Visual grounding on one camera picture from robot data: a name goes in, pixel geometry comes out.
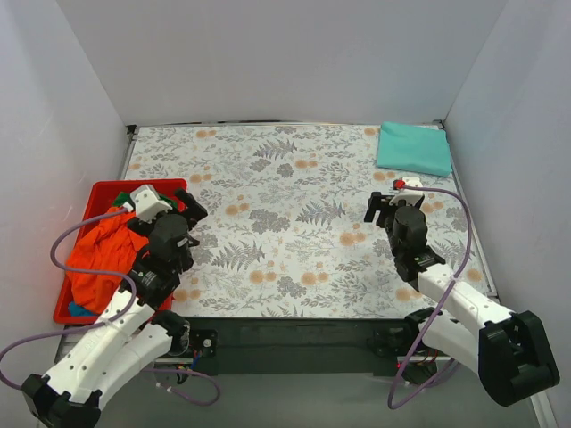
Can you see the folded teal t shirt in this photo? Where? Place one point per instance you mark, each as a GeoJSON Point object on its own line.
{"type": "Point", "coordinates": [414, 149]}

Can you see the floral patterned table mat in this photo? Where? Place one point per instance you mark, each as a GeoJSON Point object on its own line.
{"type": "Point", "coordinates": [285, 234]}

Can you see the blue t shirt in bin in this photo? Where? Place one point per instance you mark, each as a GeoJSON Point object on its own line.
{"type": "Point", "coordinates": [77, 311]}

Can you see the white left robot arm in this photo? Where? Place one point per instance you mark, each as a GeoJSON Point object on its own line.
{"type": "Point", "coordinates": [133, 330]}

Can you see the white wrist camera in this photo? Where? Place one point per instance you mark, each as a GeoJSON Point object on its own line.
{"type": "Point", "coordinates": [146, 203]}
{"type": "Point", "coordinates": [407, 191]}

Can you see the red plastic bin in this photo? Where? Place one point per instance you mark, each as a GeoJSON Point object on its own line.
{"type": "Point", "coordinates": [103, 194]}

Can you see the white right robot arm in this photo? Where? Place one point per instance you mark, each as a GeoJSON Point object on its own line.
{"type": "Point", "coordinates": [509, 351]}

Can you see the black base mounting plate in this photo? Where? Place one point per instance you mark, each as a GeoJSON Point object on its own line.
{"type": "Point", "coordinates": [291, 346]}

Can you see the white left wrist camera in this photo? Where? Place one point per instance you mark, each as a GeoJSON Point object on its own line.
{"type": "Point", "coordinates": [146, 203]}

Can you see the green t shirt in bin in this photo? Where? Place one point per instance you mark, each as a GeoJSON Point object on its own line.
{"type": "Point", "coordinates": [124, 197]}

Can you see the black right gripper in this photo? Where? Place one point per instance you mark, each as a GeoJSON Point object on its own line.
{"type": "Point", "coordinates": [381, 209]}

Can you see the orange t shirt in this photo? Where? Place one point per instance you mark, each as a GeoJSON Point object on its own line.
{"type": "Point", "coordinates": [109, 246]}

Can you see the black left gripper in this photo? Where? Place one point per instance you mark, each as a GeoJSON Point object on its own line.
{"type": "Point", "coordinates": [188, 204]}

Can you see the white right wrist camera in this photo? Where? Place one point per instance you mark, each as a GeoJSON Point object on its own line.
{"type": "Point", "coordinates": [407, 191]}

